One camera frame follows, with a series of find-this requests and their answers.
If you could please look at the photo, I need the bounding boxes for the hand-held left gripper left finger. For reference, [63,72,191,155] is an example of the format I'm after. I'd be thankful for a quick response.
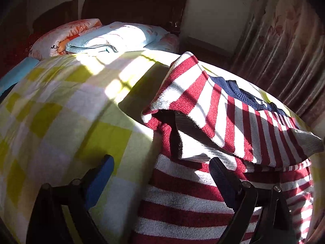
[26,155,115,244]

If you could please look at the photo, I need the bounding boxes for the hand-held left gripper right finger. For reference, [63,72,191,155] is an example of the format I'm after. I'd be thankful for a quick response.
[209,157,297,244]

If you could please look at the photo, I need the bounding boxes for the red white striped sweater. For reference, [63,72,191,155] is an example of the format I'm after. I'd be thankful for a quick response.
[131,51,325,244]

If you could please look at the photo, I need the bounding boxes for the yellow checkered bed sheet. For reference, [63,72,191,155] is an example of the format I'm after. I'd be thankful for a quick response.
[0,49,325,244]

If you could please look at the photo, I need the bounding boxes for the blue pillow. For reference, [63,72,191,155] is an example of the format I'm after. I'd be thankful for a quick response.
[0,57,40,96]

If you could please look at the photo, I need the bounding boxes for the light blue folded blanket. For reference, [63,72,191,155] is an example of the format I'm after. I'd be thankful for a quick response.
[65,22,170,54]

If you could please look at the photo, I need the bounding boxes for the floral patterned curtain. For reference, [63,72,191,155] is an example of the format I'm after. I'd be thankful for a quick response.
[230,0,325,126]

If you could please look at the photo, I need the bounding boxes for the orange floral pillow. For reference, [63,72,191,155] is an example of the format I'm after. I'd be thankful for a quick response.
[28,19,102,58]

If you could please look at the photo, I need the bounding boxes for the dark wooden headboard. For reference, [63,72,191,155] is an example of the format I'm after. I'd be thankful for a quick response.
[32,0,190,35]

